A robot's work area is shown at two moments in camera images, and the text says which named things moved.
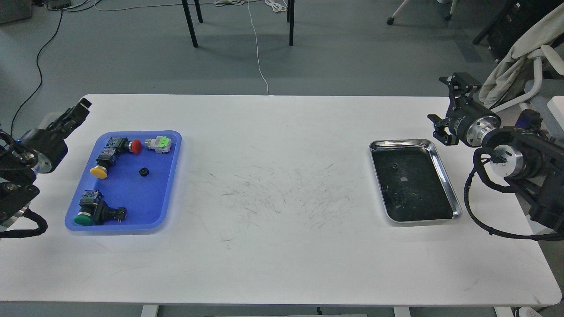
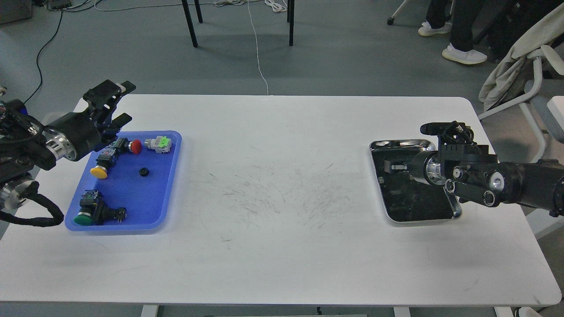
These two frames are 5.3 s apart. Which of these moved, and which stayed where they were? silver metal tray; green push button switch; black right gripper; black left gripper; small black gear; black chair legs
Moved: black left gripper; black right gripper
Stayed: black chair legs; small black gear; green push button switch; silver metal tray
